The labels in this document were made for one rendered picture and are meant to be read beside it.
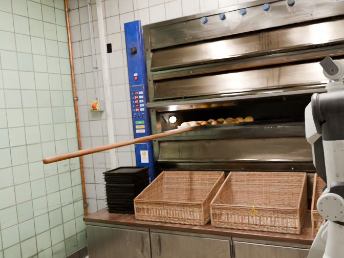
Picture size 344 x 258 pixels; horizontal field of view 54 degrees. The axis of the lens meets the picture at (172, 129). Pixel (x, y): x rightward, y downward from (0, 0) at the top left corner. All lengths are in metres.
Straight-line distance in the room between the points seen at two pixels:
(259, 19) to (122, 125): 1.47
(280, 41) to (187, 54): 0.72
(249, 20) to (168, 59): 0.72
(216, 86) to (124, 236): 1.32
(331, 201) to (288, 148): 1.55
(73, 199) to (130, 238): 1.01
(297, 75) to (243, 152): 0.68
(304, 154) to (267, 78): 0.60
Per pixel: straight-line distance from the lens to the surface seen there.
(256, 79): 2.61
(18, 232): 3.09
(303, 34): 2.59
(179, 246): 2.43
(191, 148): 2.82
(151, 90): 2.96
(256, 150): 2.63
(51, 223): 3.30
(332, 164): 1.07
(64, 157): 1.66
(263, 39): 2.64
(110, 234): 2.73
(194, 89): 2.76
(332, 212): 1.07
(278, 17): 2.65
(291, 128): 2.56
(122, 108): 3.13
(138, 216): 2.59
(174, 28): 2.91
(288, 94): 2.41
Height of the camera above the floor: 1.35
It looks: 3 degrees down
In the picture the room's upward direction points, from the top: 5 degrees counter-clockwise
